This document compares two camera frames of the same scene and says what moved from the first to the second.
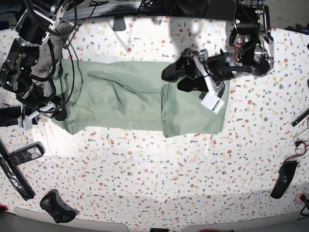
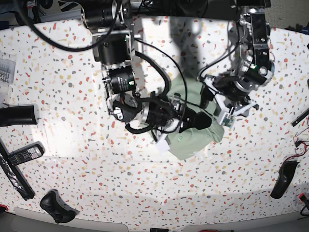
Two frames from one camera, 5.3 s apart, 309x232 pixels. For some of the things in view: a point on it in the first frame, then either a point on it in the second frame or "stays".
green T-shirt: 131,94 -> 186,89
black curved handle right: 285,176 stays
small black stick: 301,116 stays
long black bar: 14,175 stays
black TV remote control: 26,153 stays
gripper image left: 50,110 -> 159,114
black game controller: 52,203 stays
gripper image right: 217,68 -> 231,94
